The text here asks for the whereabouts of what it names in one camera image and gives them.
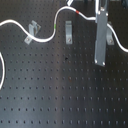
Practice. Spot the metal cable clip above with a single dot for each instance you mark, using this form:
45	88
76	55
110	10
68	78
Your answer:
109	36
68	31
34	28

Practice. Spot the right metal cable clip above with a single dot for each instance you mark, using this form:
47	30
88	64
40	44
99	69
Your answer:
109	36

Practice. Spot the middle metal cable clip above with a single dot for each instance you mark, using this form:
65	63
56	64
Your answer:
68	31

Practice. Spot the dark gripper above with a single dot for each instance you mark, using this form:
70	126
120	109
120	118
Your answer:
100	44

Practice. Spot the left metal cable clip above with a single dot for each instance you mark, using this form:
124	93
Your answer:
34	28

